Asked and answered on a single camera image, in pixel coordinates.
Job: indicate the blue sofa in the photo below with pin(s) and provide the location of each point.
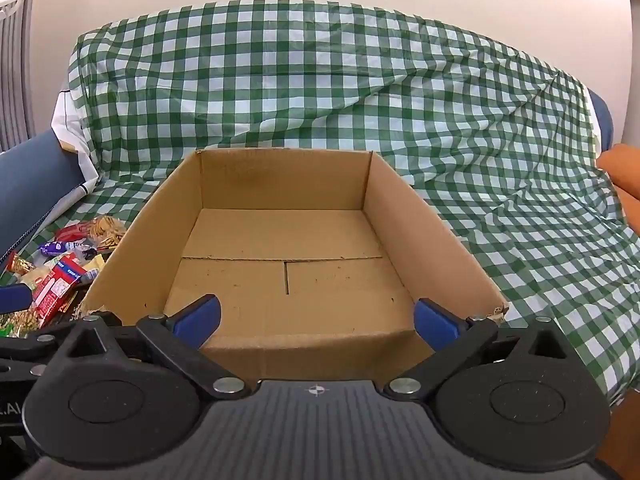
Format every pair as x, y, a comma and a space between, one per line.
602, 120

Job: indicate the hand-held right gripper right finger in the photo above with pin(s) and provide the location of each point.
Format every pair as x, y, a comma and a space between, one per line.
432, 322

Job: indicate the blue cushion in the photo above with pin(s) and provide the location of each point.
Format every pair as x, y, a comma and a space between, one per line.
35, 185

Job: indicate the red candy wrapper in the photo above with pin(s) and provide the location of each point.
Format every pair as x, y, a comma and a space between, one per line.
72, 232

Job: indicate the grey curtain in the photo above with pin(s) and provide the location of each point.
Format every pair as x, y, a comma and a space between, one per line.
15, 85

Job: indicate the white rack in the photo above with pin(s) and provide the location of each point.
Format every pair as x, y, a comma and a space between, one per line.
12, 5

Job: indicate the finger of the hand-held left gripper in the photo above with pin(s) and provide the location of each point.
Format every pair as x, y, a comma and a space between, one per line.
30, 342
15, 297

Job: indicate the brown cardboard box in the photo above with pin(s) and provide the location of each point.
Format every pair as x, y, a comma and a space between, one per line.
280, 240

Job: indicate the orange cushion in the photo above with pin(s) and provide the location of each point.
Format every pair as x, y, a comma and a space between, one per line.
622, 170

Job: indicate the clear peanut packet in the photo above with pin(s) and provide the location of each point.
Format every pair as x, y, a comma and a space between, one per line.
107, 227

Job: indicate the pile of snack packets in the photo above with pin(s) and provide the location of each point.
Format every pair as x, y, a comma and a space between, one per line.
22, 264

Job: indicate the green checkered cloth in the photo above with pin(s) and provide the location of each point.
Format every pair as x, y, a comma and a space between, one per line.
350, 85

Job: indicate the purple candy packet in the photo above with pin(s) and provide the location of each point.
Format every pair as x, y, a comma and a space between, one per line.
52, 247

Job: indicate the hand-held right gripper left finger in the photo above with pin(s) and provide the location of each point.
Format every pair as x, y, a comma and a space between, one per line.
200, 317

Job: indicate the red white-label packet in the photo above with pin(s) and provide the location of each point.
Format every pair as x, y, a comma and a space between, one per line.
50, 295

